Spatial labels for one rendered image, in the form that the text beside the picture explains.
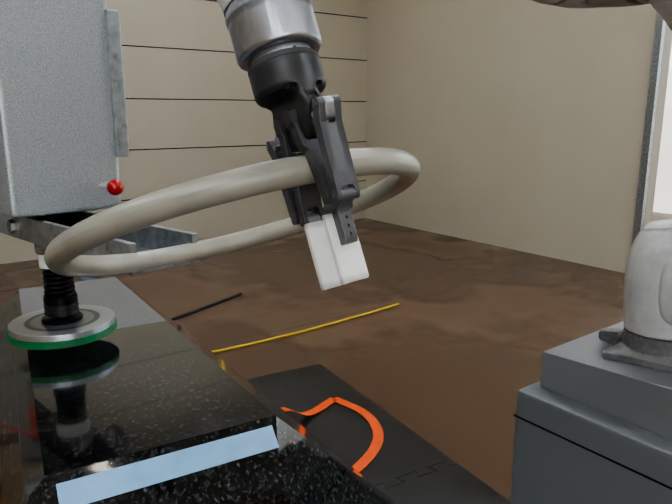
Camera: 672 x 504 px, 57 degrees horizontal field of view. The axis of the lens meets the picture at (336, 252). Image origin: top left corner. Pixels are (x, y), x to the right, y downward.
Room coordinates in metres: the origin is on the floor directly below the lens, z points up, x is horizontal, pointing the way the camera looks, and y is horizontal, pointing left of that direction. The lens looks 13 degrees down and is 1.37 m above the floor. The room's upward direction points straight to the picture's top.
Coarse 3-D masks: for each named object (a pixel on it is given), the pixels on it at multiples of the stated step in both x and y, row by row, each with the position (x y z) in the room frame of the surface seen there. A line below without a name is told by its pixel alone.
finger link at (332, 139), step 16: (320, 96) 0.59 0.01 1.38; (336, 96) 0.60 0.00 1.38; (320, 112) 0.58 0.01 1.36; (336, 112) 0.59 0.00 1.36; (320, 128) 0.58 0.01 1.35; (336, 128) 0.59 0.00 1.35; (320, 144) 0.59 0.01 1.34; (336, 144) 0.59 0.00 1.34; (336, 160) 0.58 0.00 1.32; (336, 176) 0.57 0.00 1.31; (352, 176) 0.58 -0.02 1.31; (336, 192) 0.57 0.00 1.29
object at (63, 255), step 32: (288, 160) 0.61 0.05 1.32; (352, 160) 0.64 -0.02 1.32; (384, 160) 0.68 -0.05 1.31; (416, 160) 0.76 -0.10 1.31; (160, 192) 0.59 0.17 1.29; (192, 192) 0.58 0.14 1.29; (224, 192) 0.59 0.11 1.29; (256, 192) 0.60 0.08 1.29; (384, 192) 0.91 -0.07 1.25; (96, 224) 0.60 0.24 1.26; (128, 224) 0.59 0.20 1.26; (288, 224) 1.03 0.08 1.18; (64, 256) 0.65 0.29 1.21; (96, 256) 0.85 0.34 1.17; (128, 256) 0.91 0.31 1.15; (160, 256) 0.95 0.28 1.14; (192, 256) 0.99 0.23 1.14
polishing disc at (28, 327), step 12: (36, 312) 1.33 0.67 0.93; (84, 312) 1.33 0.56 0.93; (96, 312) 1.33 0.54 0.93; (108, 312) 1.33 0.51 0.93; (12, 324) 1.25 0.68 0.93; (24, 324) 1.25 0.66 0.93; (36, 324) 1.25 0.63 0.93; (72, 324) 1.25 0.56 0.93; (84, 324) 1.25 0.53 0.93; (96, 324) 1.25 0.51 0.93; (108, 324) 1.27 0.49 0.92; (12, 336) 1.20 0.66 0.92; (24, 336) 1.18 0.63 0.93; (36, 336) 1.18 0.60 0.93; (48, 336) 1.18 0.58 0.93; (60, 336) 1.18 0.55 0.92; (72, 336) 1.19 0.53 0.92; (84, 336) 1.21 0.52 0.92
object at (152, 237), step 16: (0, 224) 1.33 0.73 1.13; (16, 224) 1.26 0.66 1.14; (32, 224) 1.20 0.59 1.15; (48, 224) 1.14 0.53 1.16; (32, 240) 1.20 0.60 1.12; (48, 240) 1.15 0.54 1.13; (112, 240) 0.96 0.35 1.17; (128, 240) 1.15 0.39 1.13; (144, 240) 1.11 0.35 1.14; (160, 240) 1.07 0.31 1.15; (176, 240) 1.03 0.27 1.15; (192, 240) 1.00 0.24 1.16; (144, 272) 0.93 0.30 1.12
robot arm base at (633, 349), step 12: (600, 336) 1.25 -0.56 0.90; (612, 336) 1.23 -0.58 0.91; (624, 336) 1.18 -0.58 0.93; (636, 336) 1.14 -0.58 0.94; (612, 348) 1.17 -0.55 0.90; (624, 348) 1.16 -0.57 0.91; (636, 348) 1.14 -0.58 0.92; (648, 348) 1.12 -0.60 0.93; (660, 348) 1.10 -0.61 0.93; (612, 360) 1.15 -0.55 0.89; (624, 360) 1.14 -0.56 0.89; (636, 360) 1.12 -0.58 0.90; (648, 360) 1.11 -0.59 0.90; (660, 360) 1.10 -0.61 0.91
